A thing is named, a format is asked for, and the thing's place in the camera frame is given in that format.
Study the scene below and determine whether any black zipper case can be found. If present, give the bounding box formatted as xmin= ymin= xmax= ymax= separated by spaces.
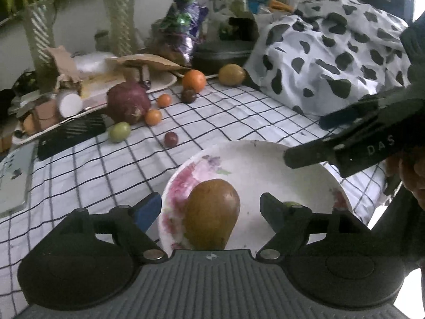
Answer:
xmin=192 ymin=40 xmax=256 ymax=75

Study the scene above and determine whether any person's right hand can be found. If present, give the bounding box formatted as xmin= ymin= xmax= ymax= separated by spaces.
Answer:
xmin=385 ymin=146 xmax=425 ymax=210

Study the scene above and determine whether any yellow box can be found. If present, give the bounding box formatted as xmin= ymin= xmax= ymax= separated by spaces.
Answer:
xmin=80 ymin=73 xmax=125 ymax=98

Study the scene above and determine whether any bamboo in ribbed glass vase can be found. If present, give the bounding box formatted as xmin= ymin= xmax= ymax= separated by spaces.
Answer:
xmin=0 ymin=0 xmax=77 ymax=90
xmin=80 ymin=0 xmax=160 ymax=57

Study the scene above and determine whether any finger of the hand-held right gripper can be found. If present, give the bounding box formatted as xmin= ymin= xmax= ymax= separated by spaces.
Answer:
xmin=319 ymin=96 xmax=382 ymax=130
xmin=284 ymin=139 xmax=337 ymax=169

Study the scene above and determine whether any white cylinder container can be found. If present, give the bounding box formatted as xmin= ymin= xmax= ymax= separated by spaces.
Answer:
xmin=56 ymin=90 xmax=83 ymax=118

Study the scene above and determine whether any white floral plate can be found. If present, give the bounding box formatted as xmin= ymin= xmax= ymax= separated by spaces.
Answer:
xmin=158 ymin=140 xmax=353 ymax=256

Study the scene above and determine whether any cow print cloth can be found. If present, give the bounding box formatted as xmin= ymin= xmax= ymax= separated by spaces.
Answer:
xmin=244 ymin=0 xmax=414 ymax=130

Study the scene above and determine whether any white tray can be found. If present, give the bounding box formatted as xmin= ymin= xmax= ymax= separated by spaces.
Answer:
xmin=11 ymin=70 xmax=178 ymax=145

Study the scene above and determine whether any small brown cardboard box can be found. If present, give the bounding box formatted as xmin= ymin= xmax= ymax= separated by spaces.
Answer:
xmin=31 ymin=101 xmax=60 ymax=130

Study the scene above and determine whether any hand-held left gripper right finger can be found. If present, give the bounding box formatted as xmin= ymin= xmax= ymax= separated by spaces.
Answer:
xmin=256 ymin=193 xmax=369 ymax=262

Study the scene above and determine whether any torn brown paper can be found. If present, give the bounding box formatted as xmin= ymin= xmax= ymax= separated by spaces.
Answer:
xmin=43 ymin=46 xmax=83 ymax=83

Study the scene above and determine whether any brown pear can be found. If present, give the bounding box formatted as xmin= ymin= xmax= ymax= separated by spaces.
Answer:
xmin=184 ymin=179 xmax=241 ymax=250

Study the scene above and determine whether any purple snack bag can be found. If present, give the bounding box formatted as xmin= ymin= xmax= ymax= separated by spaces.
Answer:
xmin=151 ymin=0 xmax=210 ymax=67

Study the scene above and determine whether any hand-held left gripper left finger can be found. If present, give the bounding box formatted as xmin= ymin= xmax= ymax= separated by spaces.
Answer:
xmin=63 ymin=192 xmax=168 ymax=263

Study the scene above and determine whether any checked tablecloth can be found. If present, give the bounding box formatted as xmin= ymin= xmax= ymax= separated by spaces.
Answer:
xmin=0 ymin=80 xmax=389 ymax=319

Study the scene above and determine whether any brown paper envelope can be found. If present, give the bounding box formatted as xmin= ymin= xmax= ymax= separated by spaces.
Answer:
xmin=106 ymin=54 xmax=191 ymax=74

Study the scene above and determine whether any white plastic bag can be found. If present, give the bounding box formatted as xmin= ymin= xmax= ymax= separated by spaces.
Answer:
xmin=73 ymin=52 xmax=115 ymax=74

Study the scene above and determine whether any large orange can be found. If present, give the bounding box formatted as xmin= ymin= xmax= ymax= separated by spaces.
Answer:
xmin=182 ymin=70 xmax=207 ymax=94

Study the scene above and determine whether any red onion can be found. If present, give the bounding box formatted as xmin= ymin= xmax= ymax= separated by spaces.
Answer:
xmin=106 ymin=81 xmax=151 ymax=125

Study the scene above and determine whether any grey metal plate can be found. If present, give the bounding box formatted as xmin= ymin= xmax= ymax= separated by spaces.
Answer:
xmin=0 ymin=143 xmax=35 ymax=218

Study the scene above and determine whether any green round fruit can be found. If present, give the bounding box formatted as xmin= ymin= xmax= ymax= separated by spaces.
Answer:
xmin=109 ymin=121 xmax=131 ymax=143

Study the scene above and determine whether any black flat device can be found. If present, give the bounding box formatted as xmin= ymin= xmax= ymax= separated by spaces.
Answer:
xmin=37 ymin=113 xmax=107 ymax=162

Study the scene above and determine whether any yellowish round fruit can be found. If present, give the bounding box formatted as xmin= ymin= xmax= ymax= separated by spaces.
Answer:
xmin=218 ymin=64 xmax=246 ymax=86

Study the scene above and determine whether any yellow orange food item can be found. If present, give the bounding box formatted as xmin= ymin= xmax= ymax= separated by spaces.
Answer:
xmin=269 ymin=0 xmax=294 ymax=12

